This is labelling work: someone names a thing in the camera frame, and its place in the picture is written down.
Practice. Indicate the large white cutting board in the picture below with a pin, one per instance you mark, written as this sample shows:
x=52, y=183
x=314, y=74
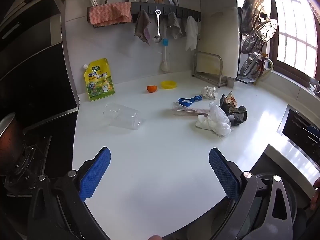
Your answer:
x=220, y=37

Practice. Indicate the dark metal pot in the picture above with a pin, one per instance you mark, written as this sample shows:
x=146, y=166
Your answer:
x=10, y=140

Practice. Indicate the black wrapper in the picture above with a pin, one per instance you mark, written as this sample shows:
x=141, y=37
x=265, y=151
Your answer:
x=240, y=115

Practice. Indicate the grey mesh cloth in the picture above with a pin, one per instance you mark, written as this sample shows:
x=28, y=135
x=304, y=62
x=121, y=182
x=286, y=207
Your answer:
x=175, y=27

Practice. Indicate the dark wall utensil rack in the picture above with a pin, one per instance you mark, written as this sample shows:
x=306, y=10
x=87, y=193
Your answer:
x=160, y=6

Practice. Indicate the window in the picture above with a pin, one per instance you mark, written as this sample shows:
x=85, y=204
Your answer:
x=295, y=30

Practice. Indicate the kitchen sink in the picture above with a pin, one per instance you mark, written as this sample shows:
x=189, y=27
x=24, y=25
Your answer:
x=300, y=127

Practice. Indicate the perforated steel steamer plate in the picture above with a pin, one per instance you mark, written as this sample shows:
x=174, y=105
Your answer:
x=262, y=35

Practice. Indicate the gas valve with orange knob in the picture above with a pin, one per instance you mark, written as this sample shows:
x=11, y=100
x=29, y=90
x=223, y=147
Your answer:
x=264, y=58

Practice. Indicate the hanging metal spoon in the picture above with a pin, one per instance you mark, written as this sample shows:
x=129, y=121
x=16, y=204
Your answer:
x=157, y=37

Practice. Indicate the white tissue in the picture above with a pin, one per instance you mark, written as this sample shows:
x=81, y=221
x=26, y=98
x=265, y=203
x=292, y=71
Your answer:
x=203, y=123

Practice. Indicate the pink packaging card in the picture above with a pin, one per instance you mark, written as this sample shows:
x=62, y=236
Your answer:
x=190, y=110

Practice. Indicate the yellow plastic lid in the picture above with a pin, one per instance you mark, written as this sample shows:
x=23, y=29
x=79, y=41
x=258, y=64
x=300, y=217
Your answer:
x=163, y=85

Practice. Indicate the yellow seasoning pouch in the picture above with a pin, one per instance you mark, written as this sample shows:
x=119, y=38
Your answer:
x=100, y=82

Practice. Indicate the grey and purple cloth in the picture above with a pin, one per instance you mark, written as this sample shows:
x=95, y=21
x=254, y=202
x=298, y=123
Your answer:
x=142, y=27

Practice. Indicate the brown wrapper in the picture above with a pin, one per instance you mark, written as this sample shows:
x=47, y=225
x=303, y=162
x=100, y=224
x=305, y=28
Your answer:
x=228, y=100

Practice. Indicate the clear plastic bag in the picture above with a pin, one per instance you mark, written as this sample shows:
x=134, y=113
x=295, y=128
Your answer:
x=220, y=120

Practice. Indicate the white bottle brush blue tip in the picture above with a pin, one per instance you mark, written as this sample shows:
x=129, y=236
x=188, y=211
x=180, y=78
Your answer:
x=164, y=65

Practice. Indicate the printed paper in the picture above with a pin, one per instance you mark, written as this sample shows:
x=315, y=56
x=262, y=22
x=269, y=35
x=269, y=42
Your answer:
x=208, y=92

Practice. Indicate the large steel pot lid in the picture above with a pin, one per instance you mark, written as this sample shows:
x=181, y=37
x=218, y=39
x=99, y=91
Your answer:
x=255, y=5

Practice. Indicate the pink dishcloth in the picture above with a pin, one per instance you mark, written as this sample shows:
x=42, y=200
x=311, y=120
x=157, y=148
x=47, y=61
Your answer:
x=110, y=13

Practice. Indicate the clear plastic cup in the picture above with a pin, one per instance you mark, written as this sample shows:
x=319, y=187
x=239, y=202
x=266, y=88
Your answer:
x=122, y=116

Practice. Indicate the white hanging cloth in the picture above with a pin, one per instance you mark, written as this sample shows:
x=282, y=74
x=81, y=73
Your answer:
x=191, y=35

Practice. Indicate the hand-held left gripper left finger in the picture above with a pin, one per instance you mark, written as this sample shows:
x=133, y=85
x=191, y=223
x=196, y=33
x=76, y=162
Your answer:
x=96, y=172

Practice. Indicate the metal cutting board rack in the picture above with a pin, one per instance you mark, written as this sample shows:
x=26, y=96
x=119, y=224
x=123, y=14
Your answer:
x=215, y=80

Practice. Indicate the orange peel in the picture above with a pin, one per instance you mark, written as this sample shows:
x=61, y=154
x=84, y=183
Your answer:
x=151, y=89

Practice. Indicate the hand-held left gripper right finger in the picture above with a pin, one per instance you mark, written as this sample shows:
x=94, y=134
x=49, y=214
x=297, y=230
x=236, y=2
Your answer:
x=223, y=173

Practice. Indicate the small stained cutting board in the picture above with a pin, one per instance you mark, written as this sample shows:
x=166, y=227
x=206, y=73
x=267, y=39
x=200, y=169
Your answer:
x=207, y=63

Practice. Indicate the person's right hand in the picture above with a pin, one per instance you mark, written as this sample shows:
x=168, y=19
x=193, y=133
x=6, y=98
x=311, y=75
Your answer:
x=316, y=197

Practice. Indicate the gas stove burner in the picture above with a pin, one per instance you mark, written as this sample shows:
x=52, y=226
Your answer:
x=27, y=160

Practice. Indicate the glass mug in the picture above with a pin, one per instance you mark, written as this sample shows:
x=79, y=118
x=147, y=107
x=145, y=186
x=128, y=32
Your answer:
x=313, y=86

